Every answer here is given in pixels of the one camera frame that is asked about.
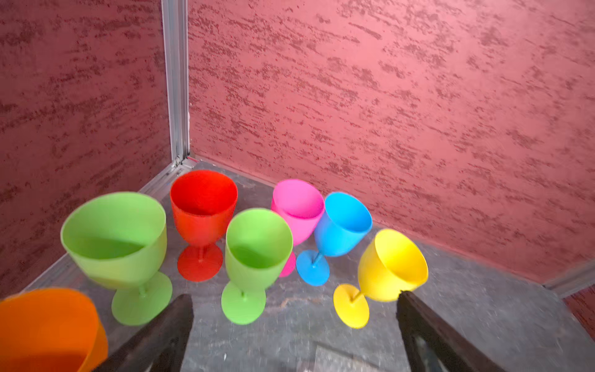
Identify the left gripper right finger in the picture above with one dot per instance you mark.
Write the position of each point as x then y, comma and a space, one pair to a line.
431, 344

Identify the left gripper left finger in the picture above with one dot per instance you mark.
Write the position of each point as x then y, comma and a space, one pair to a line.
158, 346

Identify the yellow glass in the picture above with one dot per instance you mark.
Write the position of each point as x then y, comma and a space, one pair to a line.
391, 264

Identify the orange glass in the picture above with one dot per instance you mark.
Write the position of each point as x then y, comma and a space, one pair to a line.
51, 329

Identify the light green glass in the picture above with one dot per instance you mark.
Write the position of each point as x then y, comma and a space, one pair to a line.
258, 245

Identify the blue glass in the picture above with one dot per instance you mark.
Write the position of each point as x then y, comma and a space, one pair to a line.
344, 223

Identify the red wine glass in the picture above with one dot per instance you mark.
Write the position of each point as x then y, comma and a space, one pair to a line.
203, 203

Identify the pink glass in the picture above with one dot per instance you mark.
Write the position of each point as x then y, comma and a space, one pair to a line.
300, 204

